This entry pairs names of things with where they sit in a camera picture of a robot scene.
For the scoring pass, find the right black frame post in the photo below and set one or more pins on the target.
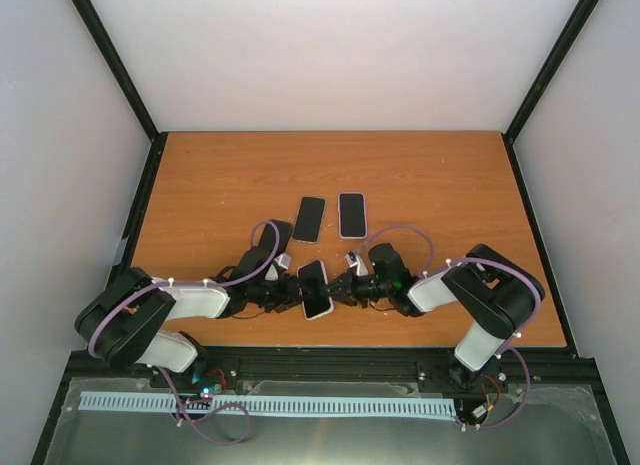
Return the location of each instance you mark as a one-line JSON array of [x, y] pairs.
[[560, 49]]

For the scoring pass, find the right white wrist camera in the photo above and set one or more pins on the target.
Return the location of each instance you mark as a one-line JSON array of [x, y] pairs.
[[356, 264]]

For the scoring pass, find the left black frame post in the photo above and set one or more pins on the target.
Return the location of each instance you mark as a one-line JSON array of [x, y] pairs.
[[94, 25]]

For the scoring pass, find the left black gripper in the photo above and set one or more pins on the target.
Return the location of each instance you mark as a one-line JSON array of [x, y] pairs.
[[289, 296]]

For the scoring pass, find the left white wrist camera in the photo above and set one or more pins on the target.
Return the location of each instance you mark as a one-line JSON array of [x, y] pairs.
[[278, 266]]

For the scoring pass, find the right black side rail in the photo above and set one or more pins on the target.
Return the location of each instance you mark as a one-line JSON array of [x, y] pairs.
[[554, 292]]

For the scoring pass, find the black aluminium frame rail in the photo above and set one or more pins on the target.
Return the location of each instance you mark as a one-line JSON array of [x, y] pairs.
[[433, 370]]

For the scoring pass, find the light blue cable duct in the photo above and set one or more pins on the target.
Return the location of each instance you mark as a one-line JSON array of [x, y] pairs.
[[273, 406]]

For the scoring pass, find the left black side rail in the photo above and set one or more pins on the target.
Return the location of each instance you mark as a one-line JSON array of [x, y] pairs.
[[142, 185]]

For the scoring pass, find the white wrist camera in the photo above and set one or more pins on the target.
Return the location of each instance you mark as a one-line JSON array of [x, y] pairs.
[[356, 264], [278, 266]]

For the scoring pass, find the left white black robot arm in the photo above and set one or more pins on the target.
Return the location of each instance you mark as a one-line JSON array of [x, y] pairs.
[[222, 296]]

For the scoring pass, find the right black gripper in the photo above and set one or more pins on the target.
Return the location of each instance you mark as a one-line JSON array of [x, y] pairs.
[[347, 292]]

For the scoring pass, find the black screen phone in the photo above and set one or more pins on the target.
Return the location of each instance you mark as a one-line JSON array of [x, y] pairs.
[[352, 215]]

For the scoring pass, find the right wired connector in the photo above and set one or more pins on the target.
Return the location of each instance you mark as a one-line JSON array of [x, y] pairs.
[[491, 392]]

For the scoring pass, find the black frame post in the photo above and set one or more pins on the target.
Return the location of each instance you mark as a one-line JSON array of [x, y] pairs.
[[560, 49], [94, 25]]

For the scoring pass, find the cream white phone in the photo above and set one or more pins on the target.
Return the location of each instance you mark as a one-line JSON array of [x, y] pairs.
[[327, 275]]

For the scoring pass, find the left green controller board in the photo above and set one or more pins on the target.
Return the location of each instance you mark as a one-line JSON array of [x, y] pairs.
[[211, 385]]

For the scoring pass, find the black phone case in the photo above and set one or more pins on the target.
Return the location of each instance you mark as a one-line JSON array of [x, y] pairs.
[[269, 237]]

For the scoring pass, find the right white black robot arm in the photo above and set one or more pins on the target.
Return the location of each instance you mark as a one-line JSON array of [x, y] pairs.
[[500, 297]]

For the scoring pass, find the black side rail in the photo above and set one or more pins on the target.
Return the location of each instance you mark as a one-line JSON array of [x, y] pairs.
[[554, 292], [142, 185]]

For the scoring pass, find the lilac phone case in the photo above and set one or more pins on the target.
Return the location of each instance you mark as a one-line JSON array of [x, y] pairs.
[[341, 235]]

